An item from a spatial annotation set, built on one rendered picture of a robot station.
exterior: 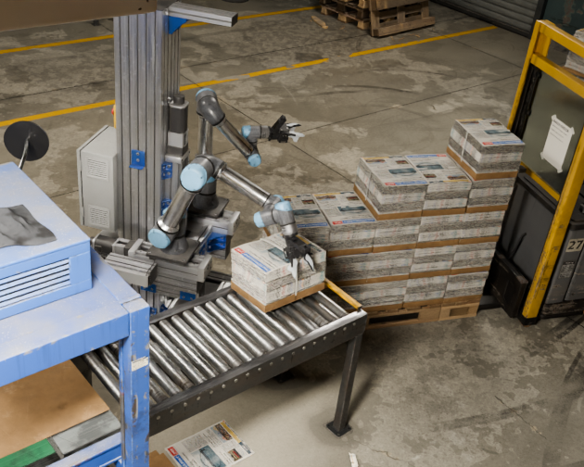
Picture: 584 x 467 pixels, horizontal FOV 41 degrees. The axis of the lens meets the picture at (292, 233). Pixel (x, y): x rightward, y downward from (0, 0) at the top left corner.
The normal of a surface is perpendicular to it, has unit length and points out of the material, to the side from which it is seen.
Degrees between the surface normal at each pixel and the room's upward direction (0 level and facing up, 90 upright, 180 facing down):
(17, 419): 0
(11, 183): 0
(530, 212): 90
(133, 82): 90
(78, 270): 90
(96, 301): 0
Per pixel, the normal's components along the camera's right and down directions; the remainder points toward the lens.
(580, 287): 0.29, 0.54
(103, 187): -0.25, 0.50
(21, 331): 0.10, -0.84
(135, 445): 0.65, 0.47
